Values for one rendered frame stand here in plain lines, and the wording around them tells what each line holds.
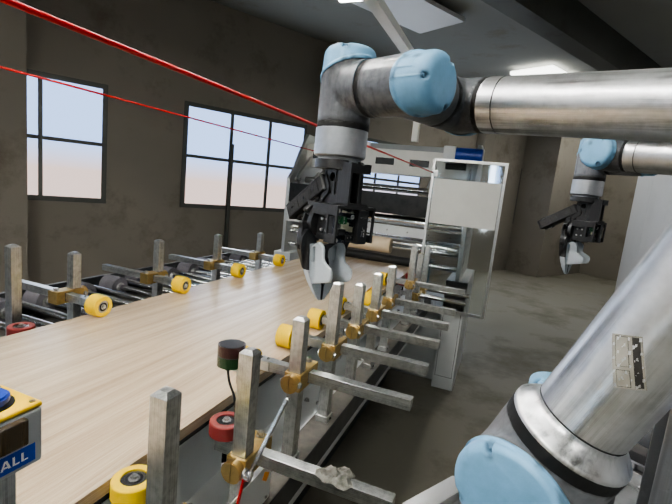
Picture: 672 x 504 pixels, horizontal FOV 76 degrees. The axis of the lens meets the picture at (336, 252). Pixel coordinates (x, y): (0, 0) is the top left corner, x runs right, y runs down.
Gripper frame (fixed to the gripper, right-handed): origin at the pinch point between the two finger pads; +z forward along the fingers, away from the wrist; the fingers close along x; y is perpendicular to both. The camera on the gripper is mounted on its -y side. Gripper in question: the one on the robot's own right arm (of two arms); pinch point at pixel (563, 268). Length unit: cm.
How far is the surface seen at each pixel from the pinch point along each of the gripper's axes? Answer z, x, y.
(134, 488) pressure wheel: 41, -104, -22
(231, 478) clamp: 48, -84, -24
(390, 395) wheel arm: 36, -44, -18
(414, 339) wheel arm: 37, -2, -47
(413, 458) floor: 132, 62, -88
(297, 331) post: 23, -60, -38
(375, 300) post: 31, 5, -76
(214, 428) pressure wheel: 41, -84, -34
